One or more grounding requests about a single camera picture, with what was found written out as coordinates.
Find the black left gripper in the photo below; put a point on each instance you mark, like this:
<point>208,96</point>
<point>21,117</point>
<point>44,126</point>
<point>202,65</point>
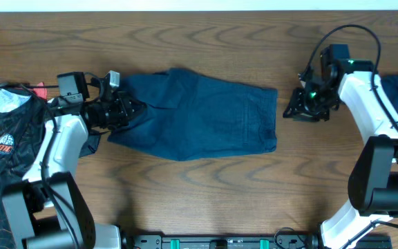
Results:
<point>123,104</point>

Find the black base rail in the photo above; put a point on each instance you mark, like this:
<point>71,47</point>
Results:
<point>285,238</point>

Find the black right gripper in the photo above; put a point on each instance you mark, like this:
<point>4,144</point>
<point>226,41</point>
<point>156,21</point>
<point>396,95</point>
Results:
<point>299,113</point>

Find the dark blue denim shorts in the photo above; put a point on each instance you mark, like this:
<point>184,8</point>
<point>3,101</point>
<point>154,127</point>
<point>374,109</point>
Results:
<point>190,116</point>

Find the black orange patterned t-shirt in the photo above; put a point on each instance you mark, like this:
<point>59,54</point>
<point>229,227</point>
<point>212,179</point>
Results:
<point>22,131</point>

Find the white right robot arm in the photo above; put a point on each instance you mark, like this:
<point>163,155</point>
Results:
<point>373,184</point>

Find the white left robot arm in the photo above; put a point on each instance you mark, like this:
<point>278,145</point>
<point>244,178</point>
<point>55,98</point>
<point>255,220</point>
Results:
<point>46,209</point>

